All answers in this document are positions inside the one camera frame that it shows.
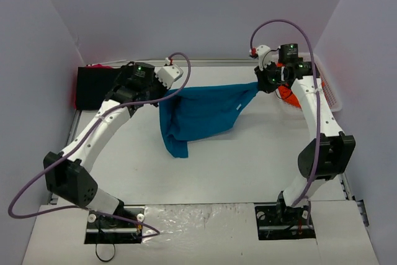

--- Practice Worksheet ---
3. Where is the folded black t shirt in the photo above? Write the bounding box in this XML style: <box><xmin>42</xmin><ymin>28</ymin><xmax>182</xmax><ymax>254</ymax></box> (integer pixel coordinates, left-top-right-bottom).
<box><xmin>74</xmin><ymin>67</ymin><xmax>120</xmax><ymax>110</ymax></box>

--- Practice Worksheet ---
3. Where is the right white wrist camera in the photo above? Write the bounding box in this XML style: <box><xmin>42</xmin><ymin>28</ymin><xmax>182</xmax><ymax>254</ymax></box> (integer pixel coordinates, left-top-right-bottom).
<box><xmin>250</xmin><ymin>45</ymin><xmax>278</xmax><ymax>71</ymax></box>

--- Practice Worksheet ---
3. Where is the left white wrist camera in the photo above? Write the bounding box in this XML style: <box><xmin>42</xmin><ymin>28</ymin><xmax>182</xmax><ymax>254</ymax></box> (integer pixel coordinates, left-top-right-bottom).
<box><xmin>155</xmin><ymin>65</ymin><xmax>184</xmax><ymax>89</ymax></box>

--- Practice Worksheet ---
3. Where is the folded pink t shirt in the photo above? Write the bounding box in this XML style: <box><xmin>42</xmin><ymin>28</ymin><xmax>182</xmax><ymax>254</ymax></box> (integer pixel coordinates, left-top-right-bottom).
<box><xmin>85</xmin><ymin>64</ymin><xmax>112</xmax><ymax>69</ymax></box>

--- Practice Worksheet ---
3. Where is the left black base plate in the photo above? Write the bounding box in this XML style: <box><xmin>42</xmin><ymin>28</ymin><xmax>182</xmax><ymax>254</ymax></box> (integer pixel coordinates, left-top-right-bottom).
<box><xmin>84</xmin><ymin>211</ymin><xmax>142</xmax><ymax>245</ymax></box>

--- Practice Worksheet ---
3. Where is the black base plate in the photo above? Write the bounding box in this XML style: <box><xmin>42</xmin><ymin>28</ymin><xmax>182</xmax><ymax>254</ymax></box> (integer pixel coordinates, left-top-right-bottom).
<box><xmin>84</xmin><ymin>211</ymin><xmax>142</xmax><ymax>245</ymax></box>
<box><xmin>254</xmin><ymin>203</ymin><xmax>316</xmax><ymax>241</ymax></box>

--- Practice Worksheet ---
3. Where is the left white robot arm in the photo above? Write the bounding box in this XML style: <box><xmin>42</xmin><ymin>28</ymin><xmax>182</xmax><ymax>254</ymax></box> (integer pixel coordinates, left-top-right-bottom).
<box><xmin>43</xmin><ymin>62</ymin><xmax>183</xmax><ymax>227</ymax></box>

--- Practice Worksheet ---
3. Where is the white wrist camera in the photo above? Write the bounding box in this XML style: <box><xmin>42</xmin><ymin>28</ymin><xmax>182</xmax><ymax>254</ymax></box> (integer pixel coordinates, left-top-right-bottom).
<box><xmin>250</xmin><ymin>45</ymin><xmax>278</xmax><ymax>71</ymax></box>
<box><xmin>155</xmin><ymin>65</ymin><xmax>184</xmax><ymax>89</ymax></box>

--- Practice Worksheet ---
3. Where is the blue t shirt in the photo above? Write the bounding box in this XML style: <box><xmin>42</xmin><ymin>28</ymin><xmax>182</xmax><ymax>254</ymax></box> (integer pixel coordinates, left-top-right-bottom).
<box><xmin>159</xmin><ymin>82</ymin><xmax>259</xmax><ymax>158</ymax></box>

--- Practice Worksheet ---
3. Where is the orange t shirt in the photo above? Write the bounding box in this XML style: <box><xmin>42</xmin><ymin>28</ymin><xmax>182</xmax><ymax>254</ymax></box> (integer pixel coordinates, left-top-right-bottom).
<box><xmin>277</xmin><ymin>84</ymin><xmax>301</xmax><ymax>109</ymax></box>

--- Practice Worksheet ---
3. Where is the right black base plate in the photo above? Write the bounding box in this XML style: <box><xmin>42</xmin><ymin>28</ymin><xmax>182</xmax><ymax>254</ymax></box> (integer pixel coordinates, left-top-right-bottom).
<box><xmin>254</xmin><ymin>203</ymin><xmax>316</xmax><ymax>241</ymax></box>

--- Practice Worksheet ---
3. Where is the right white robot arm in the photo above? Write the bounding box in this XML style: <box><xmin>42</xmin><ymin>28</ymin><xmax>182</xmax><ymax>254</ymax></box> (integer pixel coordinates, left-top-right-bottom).
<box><xmin>250</xmin><ymin>43</ymin><xmax>355</xmax><ymax>223</ymax></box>

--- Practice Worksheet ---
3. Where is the white plastic basket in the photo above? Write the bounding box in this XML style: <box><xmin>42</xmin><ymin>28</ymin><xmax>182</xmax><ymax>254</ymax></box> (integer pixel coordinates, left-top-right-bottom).
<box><xmin>314</xmin><ymin>54</ymin><xmax>342</xmax><ymax>112</ymax></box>

